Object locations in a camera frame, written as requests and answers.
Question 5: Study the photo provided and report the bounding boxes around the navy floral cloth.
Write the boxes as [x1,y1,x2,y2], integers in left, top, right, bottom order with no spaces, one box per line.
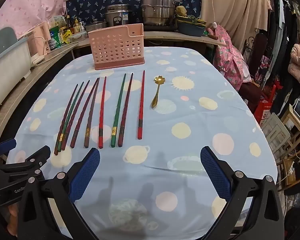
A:
[66,0,202,29]

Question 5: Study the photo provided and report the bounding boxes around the steel steamer pot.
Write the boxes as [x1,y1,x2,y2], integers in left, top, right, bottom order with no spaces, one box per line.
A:
[141,0,176,27]

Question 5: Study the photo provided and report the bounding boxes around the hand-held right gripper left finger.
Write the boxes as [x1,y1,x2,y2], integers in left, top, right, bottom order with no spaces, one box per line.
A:
[17,147,101,240]

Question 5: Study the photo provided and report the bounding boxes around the small steel lidded pot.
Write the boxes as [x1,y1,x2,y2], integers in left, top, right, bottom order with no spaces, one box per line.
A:
[85,20,108,33]

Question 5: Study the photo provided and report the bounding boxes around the pink perforated utensil basket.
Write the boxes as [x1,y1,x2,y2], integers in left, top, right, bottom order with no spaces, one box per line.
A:
[88,23,145,70]

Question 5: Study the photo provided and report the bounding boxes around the brown twisted chopstick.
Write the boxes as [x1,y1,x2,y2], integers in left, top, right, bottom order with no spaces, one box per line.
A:
[84,79,100,148]

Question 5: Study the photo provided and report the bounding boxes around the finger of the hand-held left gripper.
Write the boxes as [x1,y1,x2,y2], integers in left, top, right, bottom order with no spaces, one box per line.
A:
[0,138,17,158]
[0,145,51,180]

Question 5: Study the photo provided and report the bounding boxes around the pink floral garment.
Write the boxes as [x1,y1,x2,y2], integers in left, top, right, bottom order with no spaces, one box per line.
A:
[213,26,252,92]

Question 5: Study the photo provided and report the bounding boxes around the yellow packet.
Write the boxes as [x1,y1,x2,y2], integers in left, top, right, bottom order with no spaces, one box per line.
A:
[62,29,73,44]

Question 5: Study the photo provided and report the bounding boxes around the wooden shelf board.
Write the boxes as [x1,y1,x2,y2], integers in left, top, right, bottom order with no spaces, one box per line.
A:
[74,31,227,55]

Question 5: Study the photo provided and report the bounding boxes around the red box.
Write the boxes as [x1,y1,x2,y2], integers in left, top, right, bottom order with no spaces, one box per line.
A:
[254,85,277,127]

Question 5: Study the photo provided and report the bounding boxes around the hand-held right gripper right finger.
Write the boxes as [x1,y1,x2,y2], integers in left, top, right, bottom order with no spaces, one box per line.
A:
[200,146,285,240]

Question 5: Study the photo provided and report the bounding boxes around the wooden side counter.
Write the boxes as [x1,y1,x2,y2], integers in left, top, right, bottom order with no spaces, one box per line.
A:
[0,42,78,145]

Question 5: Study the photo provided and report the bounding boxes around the pink appliance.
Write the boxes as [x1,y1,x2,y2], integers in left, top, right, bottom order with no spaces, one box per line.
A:
[27,25,52,57]

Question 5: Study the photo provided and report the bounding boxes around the white tub with teal lid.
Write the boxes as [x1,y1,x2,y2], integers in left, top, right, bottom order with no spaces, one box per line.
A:
[0,27,32,122]

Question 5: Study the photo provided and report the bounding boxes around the beige curtain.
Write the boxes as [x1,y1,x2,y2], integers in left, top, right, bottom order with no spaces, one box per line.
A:
[201,0,268,49]

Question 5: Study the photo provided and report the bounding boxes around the hanging dark clothes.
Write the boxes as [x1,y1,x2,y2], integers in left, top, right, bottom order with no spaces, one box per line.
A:
[265,0,300,65]

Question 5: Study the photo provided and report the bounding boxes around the steel rice cooker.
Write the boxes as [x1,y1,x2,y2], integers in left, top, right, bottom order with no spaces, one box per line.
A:
[105,4,133,27]

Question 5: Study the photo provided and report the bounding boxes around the clear glass container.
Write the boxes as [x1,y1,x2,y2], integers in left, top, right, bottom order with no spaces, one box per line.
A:
[69,32,87,43]

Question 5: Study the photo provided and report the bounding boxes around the blue planet print tablecloth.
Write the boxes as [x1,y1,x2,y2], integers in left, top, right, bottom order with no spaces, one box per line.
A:
[5,46,277,240]

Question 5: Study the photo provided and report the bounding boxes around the white cable with switch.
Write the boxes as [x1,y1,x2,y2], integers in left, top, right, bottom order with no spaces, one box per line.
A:
[207,0,218,30]

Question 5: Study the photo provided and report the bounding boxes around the green packet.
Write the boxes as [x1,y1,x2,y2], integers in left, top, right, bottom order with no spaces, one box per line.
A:
[49,26,62,50]

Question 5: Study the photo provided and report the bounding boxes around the gold flower spoon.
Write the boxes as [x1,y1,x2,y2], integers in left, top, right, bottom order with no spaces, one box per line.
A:
[150,76,166,109]

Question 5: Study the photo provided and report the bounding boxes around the pink dotted cloth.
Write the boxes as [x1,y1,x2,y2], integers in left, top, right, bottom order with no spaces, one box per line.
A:
[0,0,77,39]

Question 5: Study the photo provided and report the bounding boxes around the maroon chopstick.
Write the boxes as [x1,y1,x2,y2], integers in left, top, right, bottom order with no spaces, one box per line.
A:
[118,73,134,147]

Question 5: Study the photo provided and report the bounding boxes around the dark red twisted chopstick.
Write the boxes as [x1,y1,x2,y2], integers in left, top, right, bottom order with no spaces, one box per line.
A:
[70,77,100,148]

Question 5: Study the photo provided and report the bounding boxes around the black induction cooker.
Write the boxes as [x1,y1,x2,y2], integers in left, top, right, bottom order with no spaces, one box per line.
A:
[142,25,178,32]

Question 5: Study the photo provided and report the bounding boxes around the green chopstick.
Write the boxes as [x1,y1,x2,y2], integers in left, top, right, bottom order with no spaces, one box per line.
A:
[110,73,127,148]
[57,81,84,152]

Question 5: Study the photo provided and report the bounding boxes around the person's left hand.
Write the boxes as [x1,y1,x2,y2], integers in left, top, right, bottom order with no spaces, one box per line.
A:
[5,202,19,238]

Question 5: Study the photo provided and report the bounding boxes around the white carton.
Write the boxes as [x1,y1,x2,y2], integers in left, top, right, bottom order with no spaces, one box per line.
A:
[48,15,66,28]

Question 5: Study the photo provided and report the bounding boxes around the white slatted crate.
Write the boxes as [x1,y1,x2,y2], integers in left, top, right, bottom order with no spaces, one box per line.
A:
[261,112,292,152]

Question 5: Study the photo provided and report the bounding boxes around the black metal rack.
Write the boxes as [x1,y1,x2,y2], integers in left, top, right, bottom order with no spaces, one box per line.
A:
[243,36,256,64]

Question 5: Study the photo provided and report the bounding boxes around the blue plastic basin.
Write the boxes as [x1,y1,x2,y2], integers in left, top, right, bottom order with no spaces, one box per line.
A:
[177,20,207,36]

